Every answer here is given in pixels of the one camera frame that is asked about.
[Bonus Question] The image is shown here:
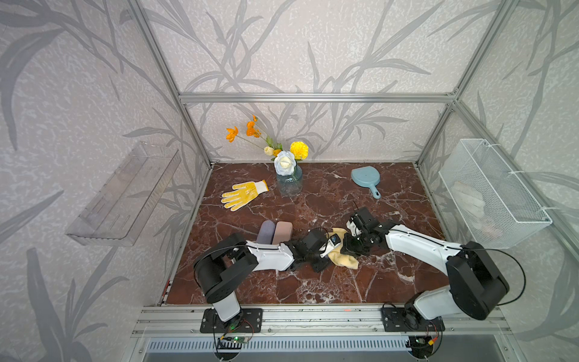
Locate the clear acrylic wall shelf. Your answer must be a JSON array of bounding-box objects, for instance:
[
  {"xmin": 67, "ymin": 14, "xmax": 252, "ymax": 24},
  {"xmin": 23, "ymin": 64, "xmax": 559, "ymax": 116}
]
[{"xmin": 66, "ymin": 141, "xmax": 181, "ymax": 247}]

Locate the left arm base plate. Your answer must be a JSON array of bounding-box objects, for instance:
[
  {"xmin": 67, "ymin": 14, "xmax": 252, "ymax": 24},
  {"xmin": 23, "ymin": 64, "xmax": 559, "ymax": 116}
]
[{"xmin": 200, "ymin": 309, "xmax": 263, "ymax": 334}]

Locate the white wire mesh basket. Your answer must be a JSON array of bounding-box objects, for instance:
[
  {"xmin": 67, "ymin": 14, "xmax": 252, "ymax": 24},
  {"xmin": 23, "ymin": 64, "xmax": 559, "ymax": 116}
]
[{"xmin": 439, "ymin": 139, "xmax": 552, "ymax": 249}]

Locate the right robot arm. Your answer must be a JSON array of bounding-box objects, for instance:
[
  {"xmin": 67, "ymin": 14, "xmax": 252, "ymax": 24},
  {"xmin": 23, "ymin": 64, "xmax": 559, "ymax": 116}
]
[{"xmin": 342, "ymin": 208, "xmax": 510, "ymax": 321}]

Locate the aluminium mounting rail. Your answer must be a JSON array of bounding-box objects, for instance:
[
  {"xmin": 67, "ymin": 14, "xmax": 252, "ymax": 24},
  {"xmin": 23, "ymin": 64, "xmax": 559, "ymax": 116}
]
[{"xmin": 131, "ymin": 304, "xmax": 513, "ymax": 338}]

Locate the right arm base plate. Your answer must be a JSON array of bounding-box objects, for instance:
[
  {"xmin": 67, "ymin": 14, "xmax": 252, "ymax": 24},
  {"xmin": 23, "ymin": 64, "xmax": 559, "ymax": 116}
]
[{"xmin": 381, "ymin": 305, "xmax": 446, "ymax": 334}]

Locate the glass vase with flowers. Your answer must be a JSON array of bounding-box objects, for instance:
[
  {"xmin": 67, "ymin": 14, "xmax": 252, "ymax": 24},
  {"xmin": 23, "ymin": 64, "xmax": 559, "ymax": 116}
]
[{"xmin": 226, "ymin": 116, "xmax": 309, "ymax": 197}]

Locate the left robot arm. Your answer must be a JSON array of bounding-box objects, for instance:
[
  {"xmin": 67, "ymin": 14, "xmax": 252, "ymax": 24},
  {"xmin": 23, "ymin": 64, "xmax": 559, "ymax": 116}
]
[{"xmin": 194, "ymin": 228, "xmax": 341, "ymax": 324}]

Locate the yellow microfiber cloth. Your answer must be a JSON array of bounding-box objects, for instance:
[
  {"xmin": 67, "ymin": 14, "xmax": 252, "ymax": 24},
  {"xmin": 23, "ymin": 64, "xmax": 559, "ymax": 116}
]
[{"xmin": 327, "ymin": 228, "xmax": 359, "ymax": 269}]

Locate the teal hand mirror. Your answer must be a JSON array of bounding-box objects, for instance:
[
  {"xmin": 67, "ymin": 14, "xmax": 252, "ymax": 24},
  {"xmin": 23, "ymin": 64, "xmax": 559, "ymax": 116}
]
[{"xmin": 351, "ymin": 166, "xmax": 381, "ymax": 199}]

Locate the pink eyeglass case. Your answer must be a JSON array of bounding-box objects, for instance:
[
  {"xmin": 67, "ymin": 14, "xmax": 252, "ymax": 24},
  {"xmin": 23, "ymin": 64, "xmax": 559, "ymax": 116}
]
[{"xmin": 272, "ymin": 221, "xmax": 293, "ymax": 245}]

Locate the lavender eyeglass case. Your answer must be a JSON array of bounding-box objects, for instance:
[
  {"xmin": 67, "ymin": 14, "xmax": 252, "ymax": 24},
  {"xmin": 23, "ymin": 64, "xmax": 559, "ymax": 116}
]
[{"xmin": 256, "ymin": 220, "xmax": 276, "ymax": 244}]

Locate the yellow work glove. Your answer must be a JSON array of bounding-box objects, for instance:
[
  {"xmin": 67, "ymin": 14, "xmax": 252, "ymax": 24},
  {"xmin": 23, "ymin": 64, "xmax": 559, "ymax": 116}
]
[{"xmin": 221, "ymin": 180, "xmax": 269, "ymax": 211}]

